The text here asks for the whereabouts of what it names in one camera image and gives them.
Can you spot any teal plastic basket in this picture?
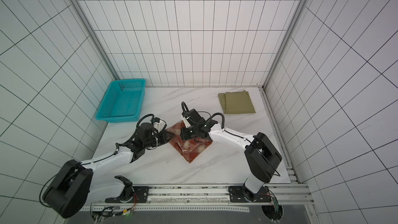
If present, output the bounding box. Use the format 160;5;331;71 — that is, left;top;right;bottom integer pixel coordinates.
95;79;146;123

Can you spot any red plaid skirt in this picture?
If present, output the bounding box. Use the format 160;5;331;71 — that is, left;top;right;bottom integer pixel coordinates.
166;121;212;163

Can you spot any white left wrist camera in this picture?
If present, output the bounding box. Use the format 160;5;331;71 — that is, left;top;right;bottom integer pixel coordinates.
152;117;166;132

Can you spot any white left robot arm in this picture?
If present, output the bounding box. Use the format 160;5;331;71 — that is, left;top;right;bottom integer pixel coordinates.
39;123;175;218

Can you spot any electronics board with wires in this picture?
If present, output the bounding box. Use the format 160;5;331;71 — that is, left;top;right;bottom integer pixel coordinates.
90;193;138;224

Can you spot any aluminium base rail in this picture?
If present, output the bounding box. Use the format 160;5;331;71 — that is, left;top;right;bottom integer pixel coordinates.
80;184;315;212

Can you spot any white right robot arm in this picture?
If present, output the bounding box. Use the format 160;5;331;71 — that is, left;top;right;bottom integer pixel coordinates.
180;102;283;195

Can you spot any olive green skirt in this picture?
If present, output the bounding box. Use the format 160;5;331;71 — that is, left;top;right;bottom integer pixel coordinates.
218;90;256;114

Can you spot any aluminium corner post left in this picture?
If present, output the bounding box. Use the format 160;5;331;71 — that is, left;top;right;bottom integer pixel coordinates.
70;0;120;80

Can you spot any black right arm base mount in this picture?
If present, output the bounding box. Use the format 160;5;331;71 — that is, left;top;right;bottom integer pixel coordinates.
228;185;272;203

